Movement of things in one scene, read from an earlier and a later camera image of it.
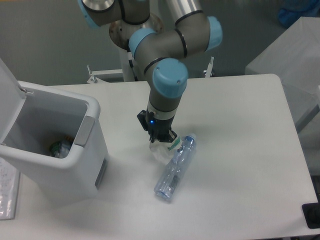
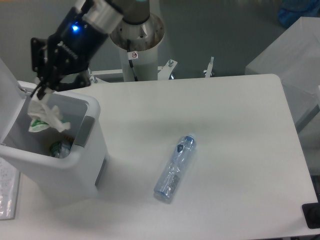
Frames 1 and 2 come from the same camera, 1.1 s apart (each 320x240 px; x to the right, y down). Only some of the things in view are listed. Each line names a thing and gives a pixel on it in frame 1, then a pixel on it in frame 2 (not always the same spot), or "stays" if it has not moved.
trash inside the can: (60, 149) stays
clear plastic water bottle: (170, 176) stays
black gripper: (158, 129) → (72, 48)
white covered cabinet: (294, 57) stays
